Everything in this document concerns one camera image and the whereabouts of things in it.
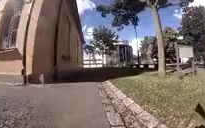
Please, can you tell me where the green leafy tree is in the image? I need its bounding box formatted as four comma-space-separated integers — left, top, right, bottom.
84, 25, 120, 67

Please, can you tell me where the grass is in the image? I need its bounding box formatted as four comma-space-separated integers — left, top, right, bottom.
109, 67, 205, 128

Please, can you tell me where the white fence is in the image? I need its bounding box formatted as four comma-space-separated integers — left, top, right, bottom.
82, 57, 107, 69

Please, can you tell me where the lamp pole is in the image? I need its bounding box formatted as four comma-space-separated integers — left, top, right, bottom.
133, 19, 141, 68

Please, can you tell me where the dark glass building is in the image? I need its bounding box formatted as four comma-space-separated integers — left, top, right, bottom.
104, 39, 135, 66

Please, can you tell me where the medium green tree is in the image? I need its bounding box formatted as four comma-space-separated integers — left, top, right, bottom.
139, 27, 180, 65

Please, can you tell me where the low dark wall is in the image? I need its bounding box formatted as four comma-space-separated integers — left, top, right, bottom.
53, 65, 146, 83

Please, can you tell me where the tan brick building with buttress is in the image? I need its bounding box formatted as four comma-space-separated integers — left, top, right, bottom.
0, 0, 86, 85

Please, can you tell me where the cobblestone kerb strip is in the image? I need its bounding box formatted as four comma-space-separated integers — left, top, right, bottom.
96, 79, 169, 128

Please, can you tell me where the white sign board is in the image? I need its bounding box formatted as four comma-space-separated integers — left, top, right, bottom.
175, 44, 197, 76

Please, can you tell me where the tree with tall pale trunk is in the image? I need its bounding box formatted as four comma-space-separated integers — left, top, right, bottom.
96, 0, 195, 79

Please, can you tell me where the large dark green tree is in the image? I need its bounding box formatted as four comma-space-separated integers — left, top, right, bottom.
178, 4, 205, 68

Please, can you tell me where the grey asphalt path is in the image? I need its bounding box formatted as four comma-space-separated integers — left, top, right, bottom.
0, 80, 112, 128

